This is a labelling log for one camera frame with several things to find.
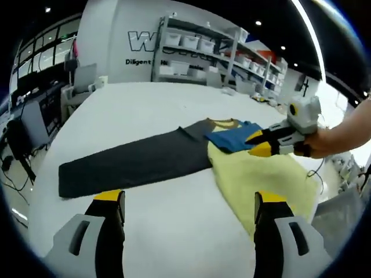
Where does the white mesh chair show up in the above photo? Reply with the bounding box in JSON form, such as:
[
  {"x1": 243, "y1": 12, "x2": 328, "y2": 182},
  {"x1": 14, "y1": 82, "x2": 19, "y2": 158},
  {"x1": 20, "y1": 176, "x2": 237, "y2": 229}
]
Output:
[{"x1": 312, "y1": 184, "x2": 368, "y2": 261}]

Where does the light grey chair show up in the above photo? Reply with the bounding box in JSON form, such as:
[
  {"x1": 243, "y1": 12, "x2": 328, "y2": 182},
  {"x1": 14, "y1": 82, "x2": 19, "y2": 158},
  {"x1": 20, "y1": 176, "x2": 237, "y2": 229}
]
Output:
[{"x1": 74, "y1": 63, "x2": 98, "y2": 94}]

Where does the person's right hand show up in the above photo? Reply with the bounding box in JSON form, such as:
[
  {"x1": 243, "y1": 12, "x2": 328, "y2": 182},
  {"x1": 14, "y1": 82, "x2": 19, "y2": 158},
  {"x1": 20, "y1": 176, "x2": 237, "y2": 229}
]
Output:
[{"x1": 303, "y1": 127, "x2": 330, "y2": 159}]

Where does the yellow blue grey garment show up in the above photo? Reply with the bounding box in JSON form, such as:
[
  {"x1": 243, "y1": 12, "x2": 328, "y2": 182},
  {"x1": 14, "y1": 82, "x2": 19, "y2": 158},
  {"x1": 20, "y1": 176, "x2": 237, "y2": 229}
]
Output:
[{"x1": 58, "y1": 117, "x2": 323, "y2": 246}]

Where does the grey metal shelf rack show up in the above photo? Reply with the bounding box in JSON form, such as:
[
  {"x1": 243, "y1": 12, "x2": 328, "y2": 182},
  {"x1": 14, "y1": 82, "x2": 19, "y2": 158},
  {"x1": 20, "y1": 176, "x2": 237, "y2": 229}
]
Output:
[{"x1": 150, "y1": 16, "x2": 289, "y2": 96}]

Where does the dark office chair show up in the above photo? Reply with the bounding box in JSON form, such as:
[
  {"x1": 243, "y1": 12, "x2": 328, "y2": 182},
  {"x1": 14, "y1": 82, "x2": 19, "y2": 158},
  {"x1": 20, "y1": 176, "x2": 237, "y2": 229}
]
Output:
[{"x1": 7, "y1": 100, "x2": 49, "y2": 184}]

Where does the white ceiling light strip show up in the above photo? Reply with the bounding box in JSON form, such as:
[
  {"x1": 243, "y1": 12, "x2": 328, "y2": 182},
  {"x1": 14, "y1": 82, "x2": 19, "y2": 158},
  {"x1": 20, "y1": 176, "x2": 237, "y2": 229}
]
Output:
[{"x1": 290, "y1": 0, "x2": 328, "y2": 85}]

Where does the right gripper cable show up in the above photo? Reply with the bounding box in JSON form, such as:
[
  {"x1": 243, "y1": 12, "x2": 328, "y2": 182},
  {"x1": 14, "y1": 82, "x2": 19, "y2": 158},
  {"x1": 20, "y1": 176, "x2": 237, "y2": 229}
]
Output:
[{"x1": 306, "y1": 156, "x2": 328, "y2": 199}]

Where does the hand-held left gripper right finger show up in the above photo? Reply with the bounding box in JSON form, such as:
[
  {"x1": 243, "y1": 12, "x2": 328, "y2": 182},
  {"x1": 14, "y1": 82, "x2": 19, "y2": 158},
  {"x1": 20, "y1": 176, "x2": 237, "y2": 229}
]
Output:
[{"x1": 254, "y1": 190, "x2": 334, "y2": 278}]

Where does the row of white storage bins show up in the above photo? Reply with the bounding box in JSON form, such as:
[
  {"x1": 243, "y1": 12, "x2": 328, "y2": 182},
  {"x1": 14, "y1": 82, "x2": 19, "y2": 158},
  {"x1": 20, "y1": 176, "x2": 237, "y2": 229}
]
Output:
[{"x1": 166, "y1": 30, "x2": 286, "y2": 87}]

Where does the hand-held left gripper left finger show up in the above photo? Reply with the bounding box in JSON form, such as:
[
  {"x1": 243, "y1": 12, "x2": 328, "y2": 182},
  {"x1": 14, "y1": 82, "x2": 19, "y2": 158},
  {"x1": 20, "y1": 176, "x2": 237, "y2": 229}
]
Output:
[{"x1": 43, "y1": 189, "x2": 127, "y2": 278}]

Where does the black stand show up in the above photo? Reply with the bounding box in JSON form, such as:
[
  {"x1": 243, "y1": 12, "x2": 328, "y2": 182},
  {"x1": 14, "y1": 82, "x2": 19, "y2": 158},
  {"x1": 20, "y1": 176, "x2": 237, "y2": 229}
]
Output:
[{"x1": 300, "y1": 75, "x2": 311, "y2": 98}]

